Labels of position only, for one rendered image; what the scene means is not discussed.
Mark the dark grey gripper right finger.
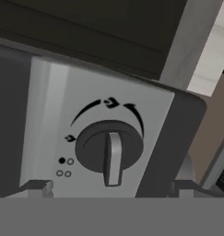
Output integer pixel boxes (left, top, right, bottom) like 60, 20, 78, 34
169, 180, 224, 198

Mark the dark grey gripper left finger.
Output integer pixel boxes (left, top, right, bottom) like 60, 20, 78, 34
6, 179, 54, 198

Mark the black stove knob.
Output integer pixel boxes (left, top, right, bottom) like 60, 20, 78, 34
74, 119, 145, 188

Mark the dark cupboard door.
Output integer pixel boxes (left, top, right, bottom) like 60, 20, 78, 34
0, 0, 189, 81

